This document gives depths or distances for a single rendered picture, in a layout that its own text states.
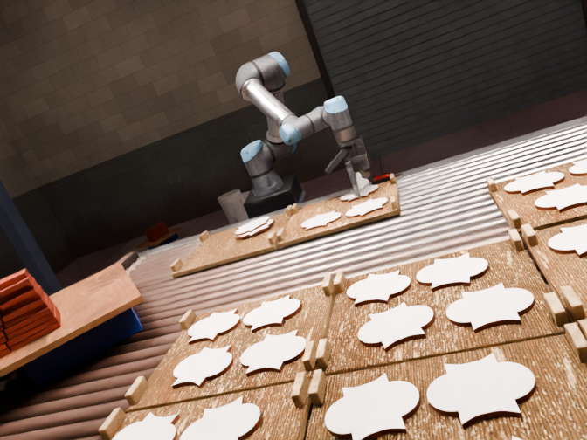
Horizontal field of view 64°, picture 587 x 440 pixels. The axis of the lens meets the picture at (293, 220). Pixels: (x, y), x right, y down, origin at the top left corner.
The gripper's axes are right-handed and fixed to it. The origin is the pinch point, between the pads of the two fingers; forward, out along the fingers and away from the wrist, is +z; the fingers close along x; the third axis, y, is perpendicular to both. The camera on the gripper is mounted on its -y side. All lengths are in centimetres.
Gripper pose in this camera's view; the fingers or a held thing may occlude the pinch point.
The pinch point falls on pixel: (359, 192)
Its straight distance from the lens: 176.4
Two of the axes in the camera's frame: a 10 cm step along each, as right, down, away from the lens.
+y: 9.1, -2.7, -3.0
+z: 3.5, 8.9, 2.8
